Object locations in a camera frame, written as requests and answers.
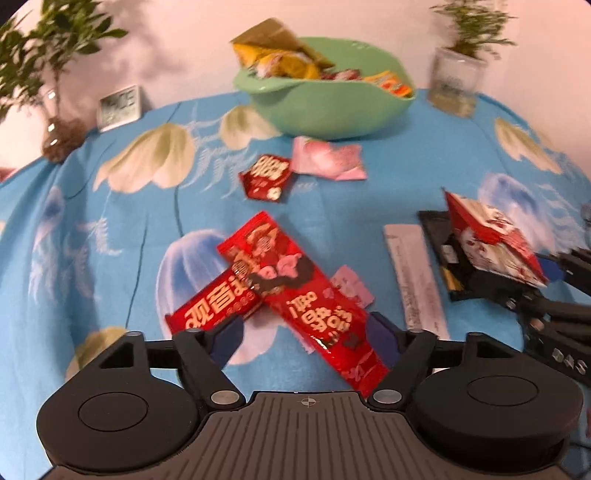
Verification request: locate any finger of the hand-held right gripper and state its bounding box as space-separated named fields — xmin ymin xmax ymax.
xmin=466 ymin=270 xmax=591 ymax=326
xmin=536 ymin=247 xmax=591 ymax=284

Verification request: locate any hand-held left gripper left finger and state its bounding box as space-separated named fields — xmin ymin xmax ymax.
xmin=95 ymin=314 xmax=247 ymax=409

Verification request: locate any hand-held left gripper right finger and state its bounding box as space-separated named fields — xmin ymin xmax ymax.
xmin=367 ymin=311 xmax=517 ymax=409

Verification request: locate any small pink snack packet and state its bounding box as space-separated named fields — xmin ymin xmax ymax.
xmin=329 ymin=264 xmax=375 ymax=308

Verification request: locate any long white sachet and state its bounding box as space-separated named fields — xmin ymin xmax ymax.
xmin=383 ymin=224 xmax=451 ymax=340

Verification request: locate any red and white snack packet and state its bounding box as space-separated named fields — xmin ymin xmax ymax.
xmin=443 ymin=188 xmax=550 ymax=289

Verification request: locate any long red snack packet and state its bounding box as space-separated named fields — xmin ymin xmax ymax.
xmin=217 ymin=211 xmax=391 ymax=400

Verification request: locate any black snack packet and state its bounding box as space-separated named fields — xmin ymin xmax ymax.
xmin=418 ymin=210 xmax=490 ymax=304

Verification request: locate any small red snack packet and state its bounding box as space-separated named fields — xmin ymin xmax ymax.
xmin=239 ymin=154 xmax=295 ymax=203

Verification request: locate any green plastic bowl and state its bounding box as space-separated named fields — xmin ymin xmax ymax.
xmin=232 ymin=37 xmax=417 ymax=141

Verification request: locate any small orange snack packet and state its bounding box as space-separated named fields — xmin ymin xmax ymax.
xmin=365 ymin=70 xmax=414 ymax=99

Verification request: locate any yellow bar packet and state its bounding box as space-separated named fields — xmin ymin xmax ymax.
xmin=286 ymin=60 xmax=322 ymax=80

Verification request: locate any yellow snack packet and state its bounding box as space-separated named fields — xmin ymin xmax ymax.
xmin=230 ymin=17 xmax=336 ymax=79

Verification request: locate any blue floral tablecloth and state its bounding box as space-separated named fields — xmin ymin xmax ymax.
xmin=0 ymin=88 xmax=591 ymax=480

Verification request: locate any glass jar with white rim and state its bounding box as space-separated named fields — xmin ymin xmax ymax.
xmin=427 ymin=46 xmax=488 ymax=119

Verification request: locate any white digital clock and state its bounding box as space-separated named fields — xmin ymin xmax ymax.
xmin=97 ymin=84 xmax=145 ymax=133

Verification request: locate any thin wispy plant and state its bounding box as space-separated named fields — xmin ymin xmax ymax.
xmin=429 ymin=0 xmax=518 ymax=59

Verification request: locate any round glass vase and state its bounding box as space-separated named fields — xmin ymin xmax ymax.
xmin=41 ymin=88 xmax=89 ymax=164

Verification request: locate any leafy green plant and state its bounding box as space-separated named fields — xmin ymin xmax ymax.
xmin=0 ymin=0 xmax=129 ymax=123

